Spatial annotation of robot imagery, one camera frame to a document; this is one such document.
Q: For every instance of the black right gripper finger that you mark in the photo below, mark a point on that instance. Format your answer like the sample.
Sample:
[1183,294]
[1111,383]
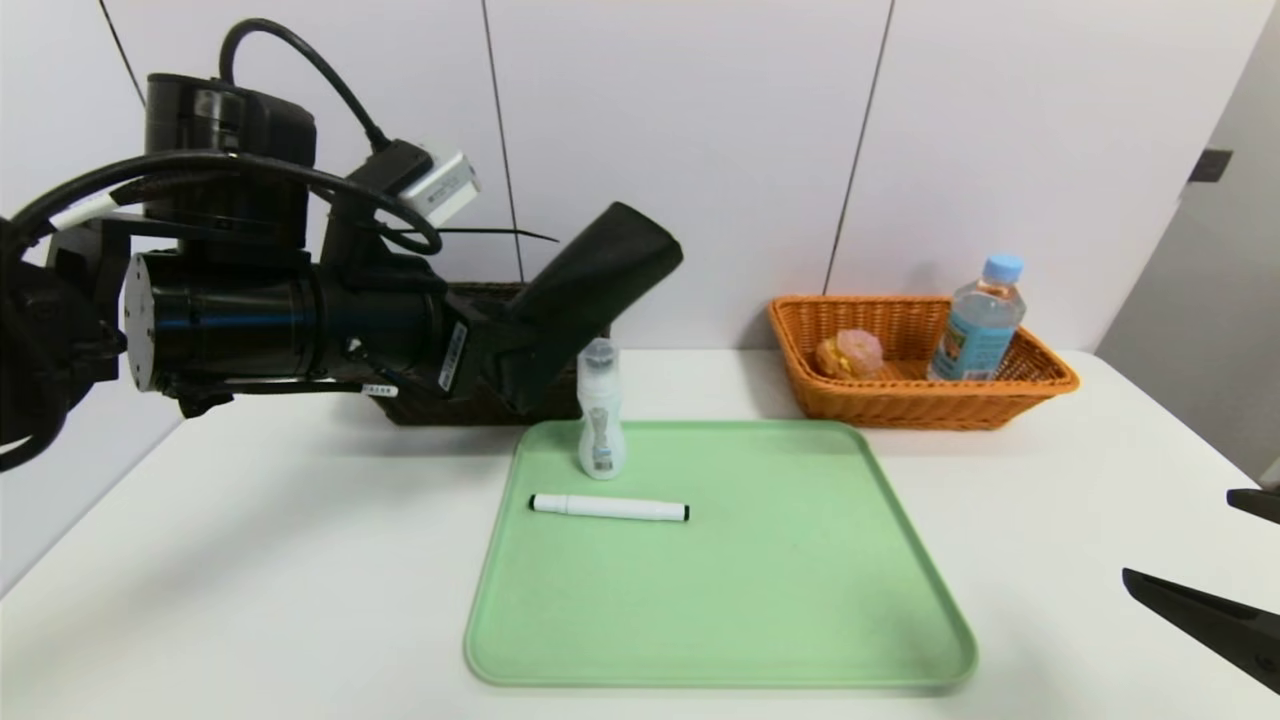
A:
[1230,630]
[1260,503]

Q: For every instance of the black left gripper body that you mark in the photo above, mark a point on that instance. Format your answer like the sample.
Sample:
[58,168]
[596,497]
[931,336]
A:
[462,358]

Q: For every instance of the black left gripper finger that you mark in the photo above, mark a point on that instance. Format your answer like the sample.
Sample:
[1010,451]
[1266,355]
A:
[505,360]

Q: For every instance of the black fabric pouch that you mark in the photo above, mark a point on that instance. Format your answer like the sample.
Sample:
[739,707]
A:
[610,260]

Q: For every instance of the white marker with black cap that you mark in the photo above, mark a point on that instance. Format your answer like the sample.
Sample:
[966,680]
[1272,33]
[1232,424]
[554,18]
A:
[610,507]

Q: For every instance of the clear water bottle blue cap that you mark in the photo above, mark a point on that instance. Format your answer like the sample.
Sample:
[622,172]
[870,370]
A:
[975,335]

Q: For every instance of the pink bread bun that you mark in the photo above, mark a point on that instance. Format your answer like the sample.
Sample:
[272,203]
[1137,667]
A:
[850,355]

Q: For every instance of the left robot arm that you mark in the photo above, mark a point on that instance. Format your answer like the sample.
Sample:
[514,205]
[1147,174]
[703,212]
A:
[230,320]

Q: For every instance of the dark brown wicker basket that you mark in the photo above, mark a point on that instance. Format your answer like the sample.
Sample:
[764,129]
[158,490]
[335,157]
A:
[450,412]

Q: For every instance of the orange wicker basket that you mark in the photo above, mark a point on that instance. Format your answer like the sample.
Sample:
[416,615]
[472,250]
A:
[900,405]

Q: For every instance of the small white spray bottle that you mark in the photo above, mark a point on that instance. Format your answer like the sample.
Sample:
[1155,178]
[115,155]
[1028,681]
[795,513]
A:
[601,440]

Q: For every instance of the light green plastic tray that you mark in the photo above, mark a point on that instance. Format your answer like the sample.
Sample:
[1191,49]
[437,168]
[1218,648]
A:
[750,580]

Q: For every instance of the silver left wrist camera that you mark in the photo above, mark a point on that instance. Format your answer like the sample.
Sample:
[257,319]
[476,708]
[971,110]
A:
[440,190]

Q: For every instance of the dark wall bracket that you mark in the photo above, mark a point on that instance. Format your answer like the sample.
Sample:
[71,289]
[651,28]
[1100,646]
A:
[1211,166]

